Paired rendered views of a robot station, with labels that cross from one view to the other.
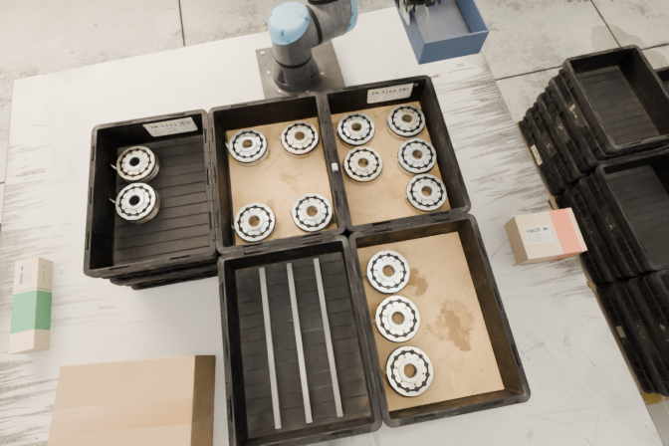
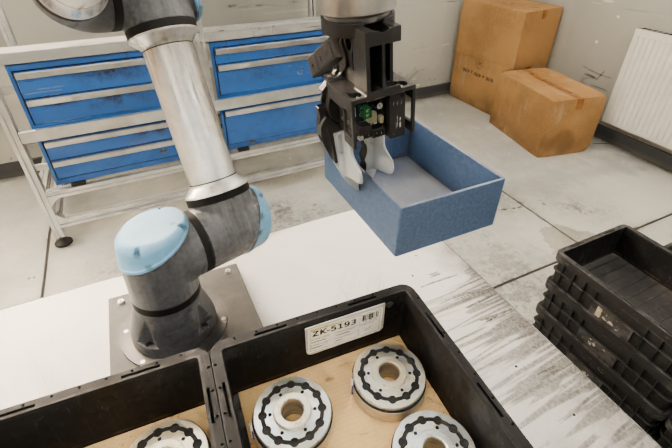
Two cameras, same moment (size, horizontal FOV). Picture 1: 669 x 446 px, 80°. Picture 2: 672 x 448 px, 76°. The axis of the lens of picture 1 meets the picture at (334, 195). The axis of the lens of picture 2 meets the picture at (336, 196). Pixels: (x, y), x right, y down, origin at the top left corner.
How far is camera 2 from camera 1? 50 cm
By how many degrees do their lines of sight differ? 35
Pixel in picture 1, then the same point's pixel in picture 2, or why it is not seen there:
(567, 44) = (524, 249)
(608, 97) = (630, 290)
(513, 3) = not seen: hidden behind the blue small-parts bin
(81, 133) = not seen: outside the picture
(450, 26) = (426, 194)
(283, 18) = (140, 231)
